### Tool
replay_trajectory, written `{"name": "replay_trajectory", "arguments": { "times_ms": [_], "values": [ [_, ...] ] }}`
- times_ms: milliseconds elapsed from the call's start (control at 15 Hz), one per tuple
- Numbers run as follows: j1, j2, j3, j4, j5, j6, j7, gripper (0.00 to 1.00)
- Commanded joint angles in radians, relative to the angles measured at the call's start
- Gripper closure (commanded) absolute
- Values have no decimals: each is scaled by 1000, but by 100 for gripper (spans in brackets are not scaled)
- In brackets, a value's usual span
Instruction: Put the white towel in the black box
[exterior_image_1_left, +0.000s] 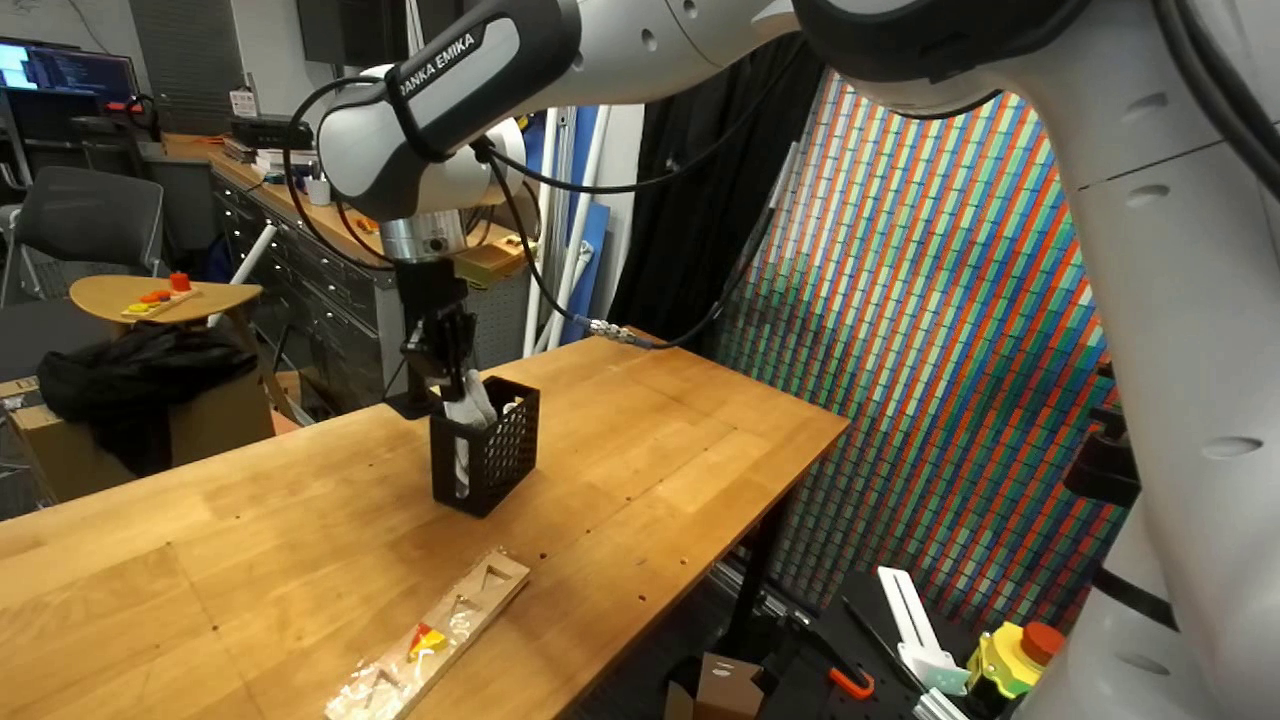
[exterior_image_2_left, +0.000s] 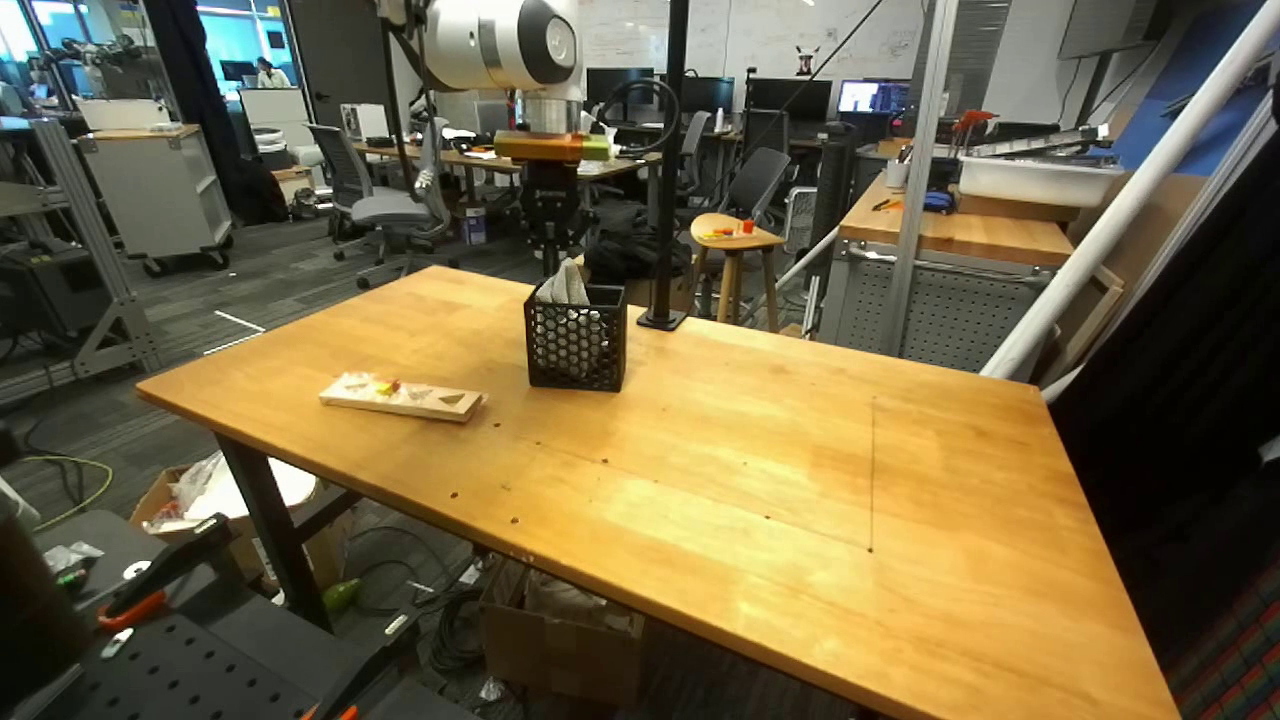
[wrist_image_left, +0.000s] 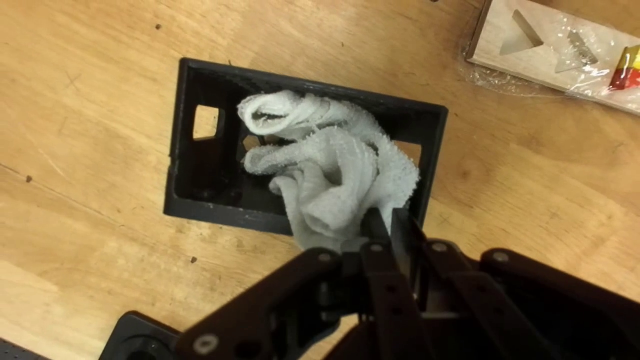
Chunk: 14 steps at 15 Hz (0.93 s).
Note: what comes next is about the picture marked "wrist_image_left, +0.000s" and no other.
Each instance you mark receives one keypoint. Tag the red yellow puzzle piece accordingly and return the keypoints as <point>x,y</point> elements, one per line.
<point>626,66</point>

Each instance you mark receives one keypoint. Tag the white towel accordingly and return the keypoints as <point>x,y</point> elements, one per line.
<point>327,181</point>

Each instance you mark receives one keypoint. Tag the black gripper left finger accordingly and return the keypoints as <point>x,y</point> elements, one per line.
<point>392,300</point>

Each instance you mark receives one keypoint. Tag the black perforated box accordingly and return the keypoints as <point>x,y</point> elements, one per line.
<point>201,181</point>

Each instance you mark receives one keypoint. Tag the wooden puzzle board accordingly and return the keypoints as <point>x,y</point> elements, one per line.
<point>547,47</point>

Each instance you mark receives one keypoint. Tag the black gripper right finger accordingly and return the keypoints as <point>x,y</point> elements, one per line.
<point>492,300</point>

